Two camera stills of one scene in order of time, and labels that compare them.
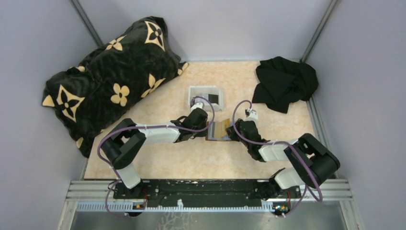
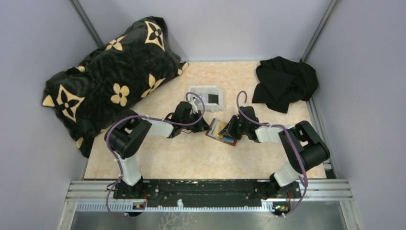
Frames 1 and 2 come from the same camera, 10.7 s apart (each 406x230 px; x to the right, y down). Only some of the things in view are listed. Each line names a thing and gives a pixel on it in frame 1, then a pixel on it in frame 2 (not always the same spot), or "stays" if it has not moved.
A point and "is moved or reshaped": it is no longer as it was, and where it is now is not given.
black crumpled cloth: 282,81 stays
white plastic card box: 211,97 stays
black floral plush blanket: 107,86 stays
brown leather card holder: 218,131 is moved or reshaped
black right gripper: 231,133 -> 229,130
